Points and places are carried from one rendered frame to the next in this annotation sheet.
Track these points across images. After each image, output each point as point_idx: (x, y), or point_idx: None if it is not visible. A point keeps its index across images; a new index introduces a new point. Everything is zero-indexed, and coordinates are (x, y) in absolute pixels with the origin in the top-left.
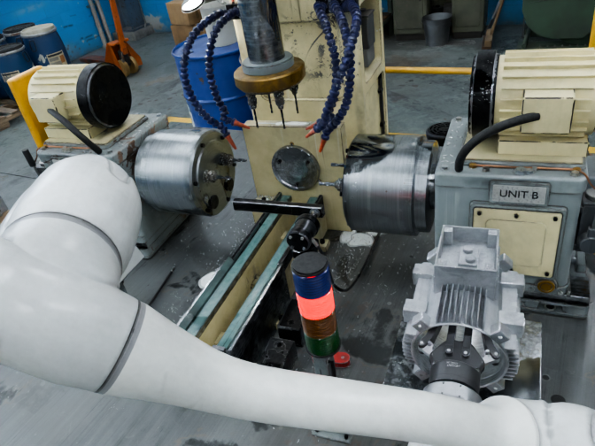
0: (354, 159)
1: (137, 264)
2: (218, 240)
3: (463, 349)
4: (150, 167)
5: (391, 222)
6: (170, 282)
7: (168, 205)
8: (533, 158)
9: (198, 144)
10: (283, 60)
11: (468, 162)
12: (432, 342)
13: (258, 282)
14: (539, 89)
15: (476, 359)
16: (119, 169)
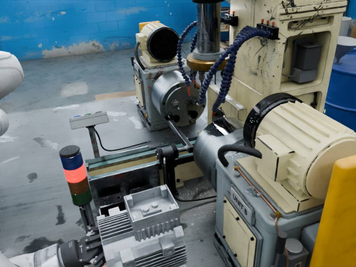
0: (208, 128)
1: (102, 123)
2: None
3: (89, 245)
4: (156, 86)
5: (206, 177)
6: (141, 145)
7: (157, 109)
8: (266, 188)
9: (175, 85)
10: (209, 54)
11: (236, 165)
12: (97, 233)
13: (141, 165)
14: (276, 138)
15: (88, 255)
16: (7, 63)
